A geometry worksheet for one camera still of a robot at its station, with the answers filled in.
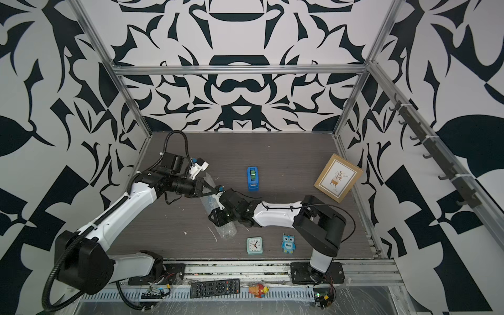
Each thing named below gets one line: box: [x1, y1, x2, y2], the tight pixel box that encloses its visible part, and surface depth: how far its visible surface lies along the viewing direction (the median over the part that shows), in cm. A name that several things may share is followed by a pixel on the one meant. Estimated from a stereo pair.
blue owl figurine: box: [281, 232, 296, 254], surface depth 82 cm
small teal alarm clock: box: [246, 236, 264, 256], surface depth 81 cm
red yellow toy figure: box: [248, 283, 270, 298], surface depth 70 cm
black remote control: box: [189, 278, 241, 299], surface depth 71 cm
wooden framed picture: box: [313, 153, 364, 204], surface depth 92 cm
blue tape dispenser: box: [247, 166, 260, 192], surface depth 98 cm
